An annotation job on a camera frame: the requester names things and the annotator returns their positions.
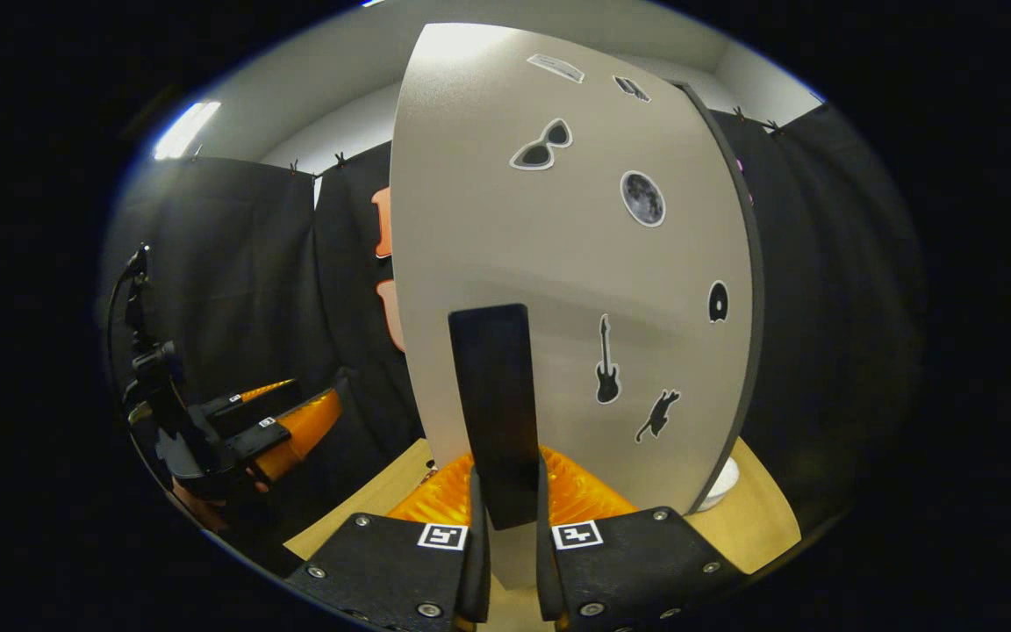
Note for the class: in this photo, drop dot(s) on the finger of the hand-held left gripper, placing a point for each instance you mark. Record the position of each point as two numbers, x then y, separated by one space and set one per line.
247 401
295 434

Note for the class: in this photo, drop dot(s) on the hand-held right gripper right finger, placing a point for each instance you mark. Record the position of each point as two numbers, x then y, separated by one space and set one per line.
637 562

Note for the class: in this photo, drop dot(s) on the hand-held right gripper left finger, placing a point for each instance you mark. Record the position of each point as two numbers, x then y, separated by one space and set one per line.
383 562

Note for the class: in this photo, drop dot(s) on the beige cabinet door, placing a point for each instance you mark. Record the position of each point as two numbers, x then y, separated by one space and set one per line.
488 219

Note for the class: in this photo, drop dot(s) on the grey cabinet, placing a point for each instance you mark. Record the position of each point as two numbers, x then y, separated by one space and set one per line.
756 290

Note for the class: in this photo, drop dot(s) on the white cup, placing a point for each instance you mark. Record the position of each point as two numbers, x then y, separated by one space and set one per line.
720 484

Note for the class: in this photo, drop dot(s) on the black backdrop cloth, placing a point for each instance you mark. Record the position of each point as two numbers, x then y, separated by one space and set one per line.
233 263

